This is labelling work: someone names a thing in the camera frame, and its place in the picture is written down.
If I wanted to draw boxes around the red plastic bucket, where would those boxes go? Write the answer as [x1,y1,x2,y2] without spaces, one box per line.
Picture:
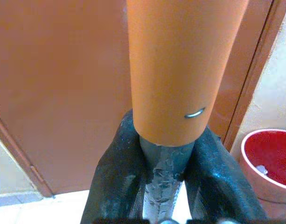
[239,128,286,219]

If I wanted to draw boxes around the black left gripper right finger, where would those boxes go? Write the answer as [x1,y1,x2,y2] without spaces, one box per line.
[180,125,268,224]

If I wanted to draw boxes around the brown wooden door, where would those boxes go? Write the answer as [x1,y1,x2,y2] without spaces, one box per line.
[0,0,274,196]

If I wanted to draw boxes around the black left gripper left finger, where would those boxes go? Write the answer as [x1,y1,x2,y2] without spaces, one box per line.
[80,109,150,224]

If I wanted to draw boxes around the orange broom handle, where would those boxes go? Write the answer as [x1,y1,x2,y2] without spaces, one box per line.
[125,0,250,224]

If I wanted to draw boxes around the brown wooden door frame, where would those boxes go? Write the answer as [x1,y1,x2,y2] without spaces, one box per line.
[0,0,286,198]

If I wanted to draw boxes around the white crumpled scrap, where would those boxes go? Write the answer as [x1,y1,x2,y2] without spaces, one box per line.
[254,165,269,175]

